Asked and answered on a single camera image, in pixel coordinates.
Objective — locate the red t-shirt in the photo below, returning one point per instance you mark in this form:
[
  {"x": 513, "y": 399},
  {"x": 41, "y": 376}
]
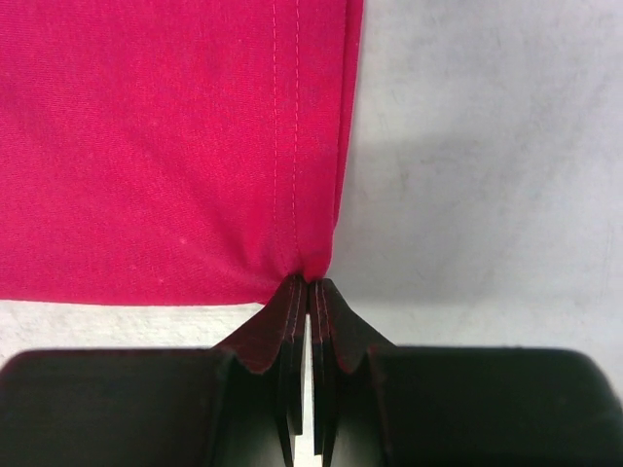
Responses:
[{"x": 172, "y": 152}]

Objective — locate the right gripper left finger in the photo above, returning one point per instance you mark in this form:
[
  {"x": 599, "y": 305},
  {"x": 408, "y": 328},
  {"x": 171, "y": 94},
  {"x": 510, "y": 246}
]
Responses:
[{"x": 238, "y": 403}]

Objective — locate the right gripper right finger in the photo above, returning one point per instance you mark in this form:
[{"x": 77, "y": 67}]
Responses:
[{"x": 376, "y": 403}]

